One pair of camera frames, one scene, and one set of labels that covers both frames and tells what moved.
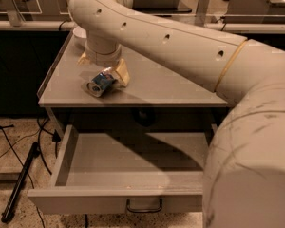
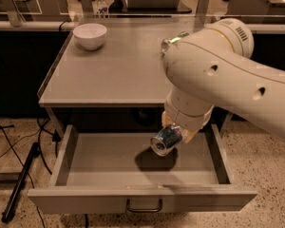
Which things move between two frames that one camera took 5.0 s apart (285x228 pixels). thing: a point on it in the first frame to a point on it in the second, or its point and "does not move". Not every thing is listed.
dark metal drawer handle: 151,210 does not move
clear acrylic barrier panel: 201,5 does not move
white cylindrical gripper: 104,59 to 184,119
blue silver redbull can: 102,82 to 165,138
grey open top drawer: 126,173 does not move
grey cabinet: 154,94 does not move
